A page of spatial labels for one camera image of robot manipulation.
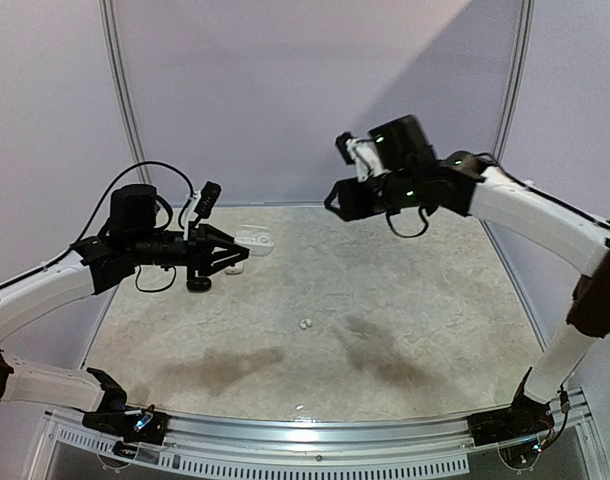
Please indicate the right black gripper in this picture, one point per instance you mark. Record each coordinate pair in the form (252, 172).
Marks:
(363, 195)

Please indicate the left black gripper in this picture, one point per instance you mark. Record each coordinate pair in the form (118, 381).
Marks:
(200, 244)

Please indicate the white charging case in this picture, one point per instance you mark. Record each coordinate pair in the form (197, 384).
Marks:
(257, 239)
(236, 269)

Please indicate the black charging case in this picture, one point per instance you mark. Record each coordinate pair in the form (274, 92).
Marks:
(199, 285)

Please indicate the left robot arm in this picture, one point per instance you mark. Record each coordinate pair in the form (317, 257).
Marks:
(130, 238)

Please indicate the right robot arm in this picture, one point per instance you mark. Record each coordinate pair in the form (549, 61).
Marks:
(397, 169)

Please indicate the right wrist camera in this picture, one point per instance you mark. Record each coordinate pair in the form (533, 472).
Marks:
(362, 154)

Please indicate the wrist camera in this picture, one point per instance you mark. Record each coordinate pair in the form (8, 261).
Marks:
(362, 154)
(198, 207)

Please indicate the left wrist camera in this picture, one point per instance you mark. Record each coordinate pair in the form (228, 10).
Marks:
(198, 207)

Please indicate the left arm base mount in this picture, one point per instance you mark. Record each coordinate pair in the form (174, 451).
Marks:
(131, 424)

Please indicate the aluminium front rail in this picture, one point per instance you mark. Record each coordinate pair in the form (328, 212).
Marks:
(203, 447)

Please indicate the left aluminium frame post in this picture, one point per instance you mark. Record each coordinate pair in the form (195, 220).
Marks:
(109, 23)

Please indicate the aluminium frame post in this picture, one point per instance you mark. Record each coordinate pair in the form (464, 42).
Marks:
(109, 23)
(514, 80)

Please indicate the right aluminium frame post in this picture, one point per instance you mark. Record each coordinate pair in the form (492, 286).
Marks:
(514, 80)

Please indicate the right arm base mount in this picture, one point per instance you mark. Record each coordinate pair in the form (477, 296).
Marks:
(523, 417)

